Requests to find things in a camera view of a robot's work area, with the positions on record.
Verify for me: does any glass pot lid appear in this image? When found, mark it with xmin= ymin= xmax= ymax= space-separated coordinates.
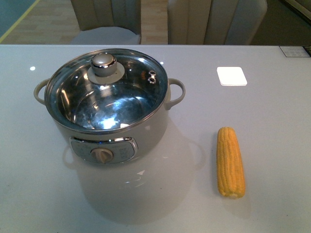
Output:
xmin=44 ymin=49 xmax=168 ymax=133

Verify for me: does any yellow corn cob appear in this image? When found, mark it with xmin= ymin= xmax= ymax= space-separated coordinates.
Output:
xmin=216 ymin=127 xmax=246 ymax=199

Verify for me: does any beige electric cooking pot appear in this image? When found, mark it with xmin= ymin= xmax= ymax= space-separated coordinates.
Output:
xmin=34 ymin=50 xmax=186 ymax=164

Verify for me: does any right beige dining chair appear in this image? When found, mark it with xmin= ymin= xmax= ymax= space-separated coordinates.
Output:
xmin=167 ymin=0 xmax=267 ymax=45

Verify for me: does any beige dining chair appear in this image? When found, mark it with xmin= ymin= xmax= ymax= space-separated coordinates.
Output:
xmin=70 ymin=0 xmax=141 ymax=45
xmin=167 ymin=0 xmax=267 ymax=45

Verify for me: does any left beige dining chair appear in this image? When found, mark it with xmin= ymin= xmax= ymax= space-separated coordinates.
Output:
xmin=70 ymin=0 xmax=141 ymax=45

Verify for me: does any black white table label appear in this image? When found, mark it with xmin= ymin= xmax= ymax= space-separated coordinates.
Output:
xmin=279 ymin=46 xmax=311 ymax=57

